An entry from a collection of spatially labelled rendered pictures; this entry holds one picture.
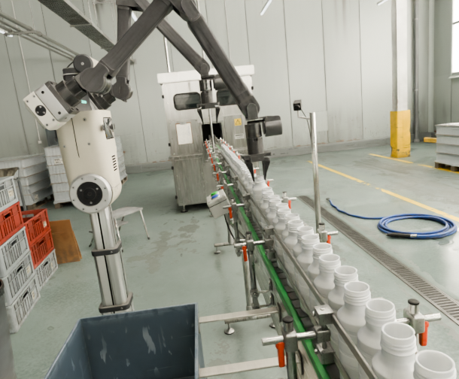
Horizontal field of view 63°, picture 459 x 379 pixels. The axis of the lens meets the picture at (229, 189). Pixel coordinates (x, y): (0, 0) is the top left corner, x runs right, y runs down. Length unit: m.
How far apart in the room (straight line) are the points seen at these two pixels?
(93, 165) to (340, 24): 11.12
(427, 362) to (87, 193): 1.29
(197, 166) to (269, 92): 6.08
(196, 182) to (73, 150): 4.34
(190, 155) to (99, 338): 4.71
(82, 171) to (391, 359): 1.27
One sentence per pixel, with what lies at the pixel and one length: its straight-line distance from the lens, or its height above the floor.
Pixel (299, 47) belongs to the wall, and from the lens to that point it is 11.75.
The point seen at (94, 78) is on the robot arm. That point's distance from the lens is 1.32.
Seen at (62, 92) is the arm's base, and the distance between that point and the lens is 1.36.
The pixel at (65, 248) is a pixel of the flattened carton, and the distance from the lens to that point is 4.50.
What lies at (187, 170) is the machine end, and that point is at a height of 0.66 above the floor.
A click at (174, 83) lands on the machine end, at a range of 5.69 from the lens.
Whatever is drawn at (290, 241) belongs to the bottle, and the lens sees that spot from 0.90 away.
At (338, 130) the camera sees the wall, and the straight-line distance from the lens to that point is 11.98.
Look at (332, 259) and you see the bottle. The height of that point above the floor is 1.16.
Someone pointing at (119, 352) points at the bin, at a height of 0.84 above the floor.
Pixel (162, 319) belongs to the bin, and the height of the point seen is 0.92.
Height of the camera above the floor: 1.43
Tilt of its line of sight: 11 degrees down
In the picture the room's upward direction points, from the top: 6 degrees counter-clockwise
